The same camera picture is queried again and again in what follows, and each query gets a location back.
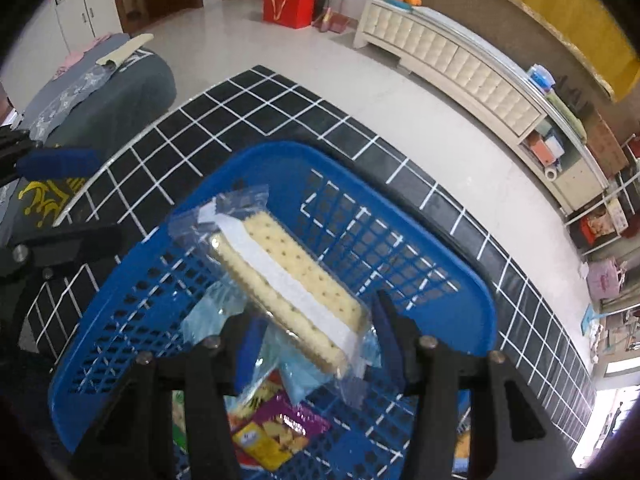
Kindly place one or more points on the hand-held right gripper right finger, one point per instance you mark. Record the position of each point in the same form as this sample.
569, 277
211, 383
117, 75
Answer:
390, 347

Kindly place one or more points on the blue mop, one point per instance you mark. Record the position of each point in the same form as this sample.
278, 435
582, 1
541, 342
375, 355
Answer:
592, 319

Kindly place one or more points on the black checked tablecloth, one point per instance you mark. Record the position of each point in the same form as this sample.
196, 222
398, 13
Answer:
280, 105

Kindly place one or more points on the red gift bag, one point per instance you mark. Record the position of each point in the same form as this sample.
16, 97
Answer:
290, 5

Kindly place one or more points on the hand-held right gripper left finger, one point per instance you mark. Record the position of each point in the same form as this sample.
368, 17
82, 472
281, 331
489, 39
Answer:
250, 355

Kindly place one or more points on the white storage rack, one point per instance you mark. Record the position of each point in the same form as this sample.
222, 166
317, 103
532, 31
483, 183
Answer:
605, 220

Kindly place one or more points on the green folded cloth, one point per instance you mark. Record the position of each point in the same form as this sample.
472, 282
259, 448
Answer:
567, 115

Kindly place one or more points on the green snack packet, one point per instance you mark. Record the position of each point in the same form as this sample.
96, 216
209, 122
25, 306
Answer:
178, 420

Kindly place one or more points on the white cupboard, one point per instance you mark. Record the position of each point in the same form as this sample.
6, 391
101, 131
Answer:
85, 10

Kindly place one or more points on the red dustpan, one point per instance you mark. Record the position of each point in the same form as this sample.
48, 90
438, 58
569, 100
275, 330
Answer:
335, 22

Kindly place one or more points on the pink tote bag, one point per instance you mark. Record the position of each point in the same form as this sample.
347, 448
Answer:
605, 280

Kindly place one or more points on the orange box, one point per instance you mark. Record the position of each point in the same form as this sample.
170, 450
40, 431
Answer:
537, 147

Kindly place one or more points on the light blue snack packet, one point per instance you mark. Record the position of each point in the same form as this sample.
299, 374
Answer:
210, 312

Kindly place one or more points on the grey printed cloth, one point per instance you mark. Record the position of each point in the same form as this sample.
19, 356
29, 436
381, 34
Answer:
125, 95

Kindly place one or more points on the white tv cabinet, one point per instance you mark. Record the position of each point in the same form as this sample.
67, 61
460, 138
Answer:
450, 55

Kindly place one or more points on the clear cracker packet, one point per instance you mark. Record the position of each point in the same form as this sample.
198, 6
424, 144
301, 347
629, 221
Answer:
290, 280

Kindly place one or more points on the yellow cloth cover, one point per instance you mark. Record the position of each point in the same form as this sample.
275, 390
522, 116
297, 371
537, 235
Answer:
560, 15

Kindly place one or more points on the white paper roll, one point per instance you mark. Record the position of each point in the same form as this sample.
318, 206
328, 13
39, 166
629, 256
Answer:
550, 174

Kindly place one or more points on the purple yellow snack packet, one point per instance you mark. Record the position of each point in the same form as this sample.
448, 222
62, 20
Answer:
280, 430

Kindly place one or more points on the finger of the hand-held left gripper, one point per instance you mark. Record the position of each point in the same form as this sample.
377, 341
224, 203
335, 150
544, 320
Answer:
70, 250
60, 162

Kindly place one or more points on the orange snack packet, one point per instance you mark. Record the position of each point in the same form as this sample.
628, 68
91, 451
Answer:
462, 450

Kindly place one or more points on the blue floral lace cloth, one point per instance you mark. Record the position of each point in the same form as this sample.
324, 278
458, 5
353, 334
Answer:
70, 100

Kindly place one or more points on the pink cloth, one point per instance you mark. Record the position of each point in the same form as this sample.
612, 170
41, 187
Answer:
80, 55

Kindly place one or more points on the blue plastic basket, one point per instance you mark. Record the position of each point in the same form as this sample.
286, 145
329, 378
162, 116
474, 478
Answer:
280, 152

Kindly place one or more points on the beige cloth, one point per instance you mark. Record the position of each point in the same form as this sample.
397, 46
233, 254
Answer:
125, 50

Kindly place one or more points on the brown cardboard box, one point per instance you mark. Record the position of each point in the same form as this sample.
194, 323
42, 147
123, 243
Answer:
607, 142

